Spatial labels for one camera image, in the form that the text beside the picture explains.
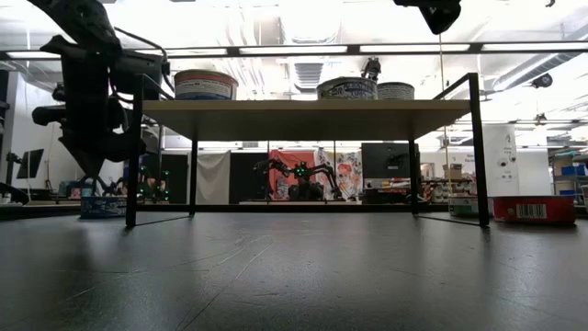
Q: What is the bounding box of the red cloth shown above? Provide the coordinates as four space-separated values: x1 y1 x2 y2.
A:
269 149 318 201

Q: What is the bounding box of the wooden shelf with black legs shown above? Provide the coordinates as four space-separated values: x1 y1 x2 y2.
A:
124 72 491 229

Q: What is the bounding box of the floral printed cloth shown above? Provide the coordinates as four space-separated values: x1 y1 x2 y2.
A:
316 149 364 201

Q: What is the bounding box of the black monitor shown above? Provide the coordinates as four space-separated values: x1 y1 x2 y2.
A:
16 147 46 180

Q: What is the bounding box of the black partition panel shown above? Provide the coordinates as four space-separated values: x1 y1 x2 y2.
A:
229 151 271 203

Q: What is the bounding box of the storage rack with bins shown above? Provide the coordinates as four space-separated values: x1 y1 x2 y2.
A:
548 151 588 206

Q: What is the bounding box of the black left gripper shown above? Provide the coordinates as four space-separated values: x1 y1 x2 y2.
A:
30 94 149 181

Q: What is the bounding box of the ceiling air vent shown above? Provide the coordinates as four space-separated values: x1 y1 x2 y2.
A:
293 62 325 93

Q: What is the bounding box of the overhead bar with light strips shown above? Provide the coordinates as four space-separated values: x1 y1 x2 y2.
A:
0 41 588 60

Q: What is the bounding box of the black screen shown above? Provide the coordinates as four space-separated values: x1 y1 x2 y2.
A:
361 142 420 180

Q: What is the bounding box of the black table mat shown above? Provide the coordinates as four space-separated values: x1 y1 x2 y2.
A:
0 210 588 331

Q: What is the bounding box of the white curtain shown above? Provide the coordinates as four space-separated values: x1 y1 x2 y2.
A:
196 150 231 206

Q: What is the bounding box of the teal skipjack tuna can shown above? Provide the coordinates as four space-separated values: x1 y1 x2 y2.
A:
377 81 415 101

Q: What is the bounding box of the white pillar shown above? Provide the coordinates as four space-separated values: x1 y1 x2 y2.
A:
481 123 520 199

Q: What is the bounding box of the gold-lid blue striped can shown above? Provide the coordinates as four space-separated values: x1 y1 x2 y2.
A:
173 68 240 101

